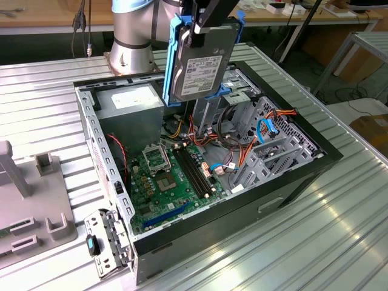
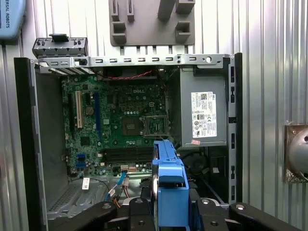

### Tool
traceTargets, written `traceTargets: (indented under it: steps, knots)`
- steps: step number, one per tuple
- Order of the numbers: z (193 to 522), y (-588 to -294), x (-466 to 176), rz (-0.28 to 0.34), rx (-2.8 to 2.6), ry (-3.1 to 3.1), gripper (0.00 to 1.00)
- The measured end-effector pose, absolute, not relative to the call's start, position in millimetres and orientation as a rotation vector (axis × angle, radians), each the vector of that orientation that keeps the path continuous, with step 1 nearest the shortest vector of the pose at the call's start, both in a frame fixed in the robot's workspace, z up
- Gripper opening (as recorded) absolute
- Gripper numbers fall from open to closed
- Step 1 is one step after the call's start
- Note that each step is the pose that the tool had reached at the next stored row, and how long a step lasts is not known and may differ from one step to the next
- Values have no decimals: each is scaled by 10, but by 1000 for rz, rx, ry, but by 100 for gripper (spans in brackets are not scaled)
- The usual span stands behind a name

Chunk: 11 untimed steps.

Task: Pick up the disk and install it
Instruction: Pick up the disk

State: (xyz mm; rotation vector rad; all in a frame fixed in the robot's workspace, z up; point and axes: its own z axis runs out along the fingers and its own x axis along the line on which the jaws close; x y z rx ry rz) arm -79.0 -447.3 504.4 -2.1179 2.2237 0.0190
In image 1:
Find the white box black top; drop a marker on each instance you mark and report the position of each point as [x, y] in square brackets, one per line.
[274, 7]

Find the green motherboard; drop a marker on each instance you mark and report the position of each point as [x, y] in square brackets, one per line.
[179, 197]

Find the blue plastic cage latch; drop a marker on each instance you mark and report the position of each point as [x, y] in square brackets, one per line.
[225, 91]

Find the blue expansion slot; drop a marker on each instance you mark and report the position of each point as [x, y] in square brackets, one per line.
[166, 216]

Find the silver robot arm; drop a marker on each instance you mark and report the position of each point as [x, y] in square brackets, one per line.
[130, 36]

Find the white paper label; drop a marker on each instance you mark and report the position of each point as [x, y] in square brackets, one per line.
[238, 189]

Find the grey power supply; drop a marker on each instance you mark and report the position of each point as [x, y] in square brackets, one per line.
[130, 127]

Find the grey optical drive cage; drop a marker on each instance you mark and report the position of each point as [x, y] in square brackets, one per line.
[206, 116]

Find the wooden desk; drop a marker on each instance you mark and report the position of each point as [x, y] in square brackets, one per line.
[266, 18]
[45, 16]

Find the grey parts rack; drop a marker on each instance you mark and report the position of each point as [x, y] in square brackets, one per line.
[41, 197]

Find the brown cardboard box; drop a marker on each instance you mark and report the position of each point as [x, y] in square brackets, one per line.
[373, 130]
[321, 45]

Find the black PC case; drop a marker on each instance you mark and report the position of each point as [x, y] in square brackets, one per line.
[227, 230]

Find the grey metal disk bay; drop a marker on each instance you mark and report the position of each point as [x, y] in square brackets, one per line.
[282, 148]

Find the CPU socket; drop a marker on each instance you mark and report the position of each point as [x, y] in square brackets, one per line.
[166, 182]

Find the green circuit board part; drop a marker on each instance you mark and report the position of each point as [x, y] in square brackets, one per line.
[3, 235]

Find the black RAM slot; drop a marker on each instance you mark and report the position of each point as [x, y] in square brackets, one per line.
[198, 172]
[190, 172]

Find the black blue bracket latch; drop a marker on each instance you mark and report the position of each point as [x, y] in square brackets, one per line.
[92, 245]

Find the silver slot cover bracket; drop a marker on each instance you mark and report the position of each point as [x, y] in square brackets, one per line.
[97, 219]

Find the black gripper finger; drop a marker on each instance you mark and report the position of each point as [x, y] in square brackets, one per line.
[187, 7]
[218, 15]

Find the black tripod leg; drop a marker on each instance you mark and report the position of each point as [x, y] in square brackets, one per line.
[300, 30]

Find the hard disk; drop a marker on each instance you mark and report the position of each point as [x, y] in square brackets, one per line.
[200, 75]

